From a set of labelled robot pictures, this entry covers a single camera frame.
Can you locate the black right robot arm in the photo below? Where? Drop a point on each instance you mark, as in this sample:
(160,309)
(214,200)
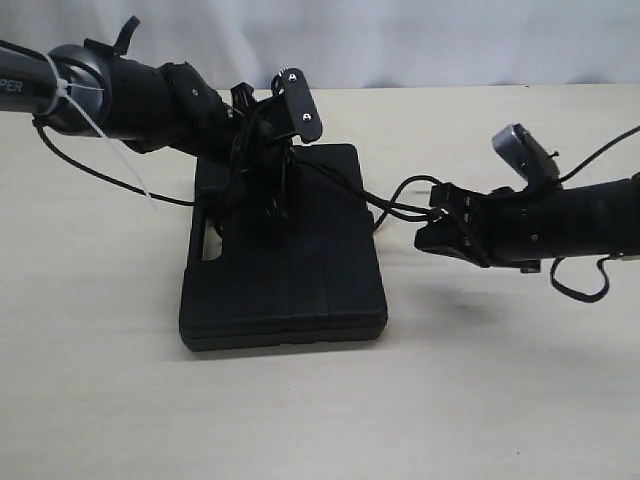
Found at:
(599,219)

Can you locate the black plastic carrying case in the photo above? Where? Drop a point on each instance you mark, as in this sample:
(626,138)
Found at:
(316,278)

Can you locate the white zip tie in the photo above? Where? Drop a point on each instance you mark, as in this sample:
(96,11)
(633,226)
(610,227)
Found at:
(110,150)

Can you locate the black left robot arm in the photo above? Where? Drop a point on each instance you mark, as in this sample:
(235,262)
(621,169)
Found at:
(144,108)

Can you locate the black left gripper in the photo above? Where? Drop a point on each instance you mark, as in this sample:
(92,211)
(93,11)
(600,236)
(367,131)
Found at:
(260,158)

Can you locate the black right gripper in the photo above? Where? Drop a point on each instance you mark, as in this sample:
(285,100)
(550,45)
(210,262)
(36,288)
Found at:
(493,230)

